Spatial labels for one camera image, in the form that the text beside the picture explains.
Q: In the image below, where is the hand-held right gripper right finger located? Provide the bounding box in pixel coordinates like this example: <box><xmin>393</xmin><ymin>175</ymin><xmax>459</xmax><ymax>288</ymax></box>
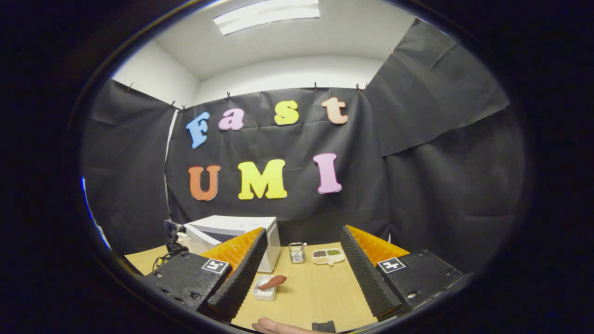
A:
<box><xmin>340</xmin><ymin>225</ymin><xmax>466</xmax><ymax>321</ymax></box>

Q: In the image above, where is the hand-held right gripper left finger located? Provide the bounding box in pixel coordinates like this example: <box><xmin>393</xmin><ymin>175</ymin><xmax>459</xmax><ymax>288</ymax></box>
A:
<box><xmin>142</xmin><ymin>227</ymin><xmax>268</xmax><ymax>322</ymax></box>

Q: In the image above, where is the brown meat piece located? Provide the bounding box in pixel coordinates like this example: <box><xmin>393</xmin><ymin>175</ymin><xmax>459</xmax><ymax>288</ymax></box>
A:
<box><xmin>258</xmin><ymin>275</ymin><xmax>287</xmax><ymax>291</ymax></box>

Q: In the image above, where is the white microwave oven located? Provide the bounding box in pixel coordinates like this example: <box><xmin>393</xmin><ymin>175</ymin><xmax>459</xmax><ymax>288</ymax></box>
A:
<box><xmin>183</xmin><ymin>216</ymin><xmax>281</xmax><ymax>273</ymax></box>

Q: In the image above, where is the small white rectangular dish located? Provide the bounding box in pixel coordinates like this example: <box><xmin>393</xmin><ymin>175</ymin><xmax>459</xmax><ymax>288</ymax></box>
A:
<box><xmin>252</xmin><ymin>275</ymin><xmax>279</xmax><ymax>301</ymax></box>

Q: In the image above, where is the white divided condiment dish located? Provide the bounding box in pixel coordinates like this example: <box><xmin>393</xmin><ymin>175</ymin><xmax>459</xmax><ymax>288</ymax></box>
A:
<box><xmin>312</xmin><ymin>248</ymin><xmax>345</xmax><ymax>266</ymax></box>

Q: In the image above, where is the long ceiling light panel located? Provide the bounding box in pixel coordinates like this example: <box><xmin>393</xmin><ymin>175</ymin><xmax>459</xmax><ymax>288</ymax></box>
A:
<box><xmin>213</xmin><ymin>0</ymin><xmax>321</xmax><ymax>36</ymax></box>

